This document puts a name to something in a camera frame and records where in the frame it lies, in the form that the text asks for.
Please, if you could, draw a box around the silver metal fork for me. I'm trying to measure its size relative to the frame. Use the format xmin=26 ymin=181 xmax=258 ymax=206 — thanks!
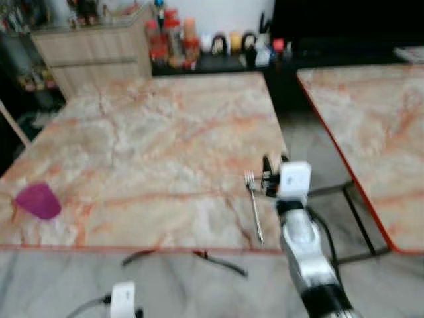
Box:
xmin=244 ymin=170 xmax=265 ymax=245

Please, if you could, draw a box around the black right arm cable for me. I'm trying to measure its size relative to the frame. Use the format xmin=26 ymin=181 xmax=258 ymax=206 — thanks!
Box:
xmin=305 ymin=208 xmax=340 ymax=267

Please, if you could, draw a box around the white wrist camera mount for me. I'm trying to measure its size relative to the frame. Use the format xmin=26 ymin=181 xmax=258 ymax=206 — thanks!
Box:
xmin=109 ymin=281 xmax=138 ymax=318
xmin=278 ymin=161 xmax=313 ymax=202

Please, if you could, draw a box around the black round jar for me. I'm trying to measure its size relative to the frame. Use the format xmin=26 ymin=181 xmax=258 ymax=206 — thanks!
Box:
xmin=212 ymin=33 xmax=230 ymax=56

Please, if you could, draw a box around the light wooden cabinet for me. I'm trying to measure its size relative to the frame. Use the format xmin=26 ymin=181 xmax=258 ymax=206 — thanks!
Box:
xmin=31 ymin=8 xmax=154 ymax=101

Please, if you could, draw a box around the white jar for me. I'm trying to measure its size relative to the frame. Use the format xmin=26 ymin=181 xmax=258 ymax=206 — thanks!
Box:
xmin=199 ymin=33 xmax=214 ymax=54

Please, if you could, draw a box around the black tall jar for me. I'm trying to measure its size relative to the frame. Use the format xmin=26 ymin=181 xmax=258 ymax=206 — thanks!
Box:
xmin=242 ymin=31 xmax=260 ymax=68

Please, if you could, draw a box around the black sideboard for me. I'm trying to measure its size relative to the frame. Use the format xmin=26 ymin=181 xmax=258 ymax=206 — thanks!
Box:
xmin=151 ymin=41 xmax=424 ymax=112

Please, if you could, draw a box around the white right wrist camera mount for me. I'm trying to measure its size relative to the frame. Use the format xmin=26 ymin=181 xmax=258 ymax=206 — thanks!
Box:
xmin=278 ymin=161 xmax=313 ymax=202

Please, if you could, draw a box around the orange-capped sauce bottle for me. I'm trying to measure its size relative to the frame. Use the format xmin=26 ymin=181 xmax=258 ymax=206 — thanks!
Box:
xmin=182 ymin=17 xmax=201 ymax=68

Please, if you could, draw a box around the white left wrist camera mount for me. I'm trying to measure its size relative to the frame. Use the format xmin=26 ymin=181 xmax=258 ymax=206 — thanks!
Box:
xmin=109 ymin=281 xmax=138 ymax=318

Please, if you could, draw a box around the small red-capped sauce bottle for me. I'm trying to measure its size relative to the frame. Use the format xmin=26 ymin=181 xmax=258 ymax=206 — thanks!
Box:
xmin=144 ymin=19 xmax=164 ymax=65

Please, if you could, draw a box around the red-lidded small jar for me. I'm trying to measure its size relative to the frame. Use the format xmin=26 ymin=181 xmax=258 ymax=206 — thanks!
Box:
xmin=272 ymin=38 xmax=286 ymax=61

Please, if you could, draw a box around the black screen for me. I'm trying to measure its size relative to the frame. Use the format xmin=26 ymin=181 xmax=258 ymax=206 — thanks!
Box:
xmin=272 ymin=0 xmax=424 ymax=42

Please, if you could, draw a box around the yellow jar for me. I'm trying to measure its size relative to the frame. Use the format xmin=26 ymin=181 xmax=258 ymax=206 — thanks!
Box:
xmin=229 ymin=30 xmax=244 ymax=54

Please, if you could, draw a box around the purple plastic cup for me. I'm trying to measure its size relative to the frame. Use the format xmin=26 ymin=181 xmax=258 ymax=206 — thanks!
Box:
xmin=15 ymin=182 xmax=63 ymax=221

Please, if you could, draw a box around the white box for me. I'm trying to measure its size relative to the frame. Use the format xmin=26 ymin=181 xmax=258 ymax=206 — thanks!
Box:
xmin=256 ymin=45 xmax=273 ymax=68

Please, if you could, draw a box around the black metal table frame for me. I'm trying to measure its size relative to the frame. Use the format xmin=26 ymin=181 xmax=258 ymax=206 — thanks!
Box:
xmin=310 ymin=182 xmax=393 ymax=266
xmin=121 ymin=248 xmax=250 ymax=278

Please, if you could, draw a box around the tall red-capped sauce bottle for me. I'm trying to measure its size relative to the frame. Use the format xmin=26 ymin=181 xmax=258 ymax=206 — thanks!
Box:
xmin=162 ymin=9 xmax=185 ymax=68

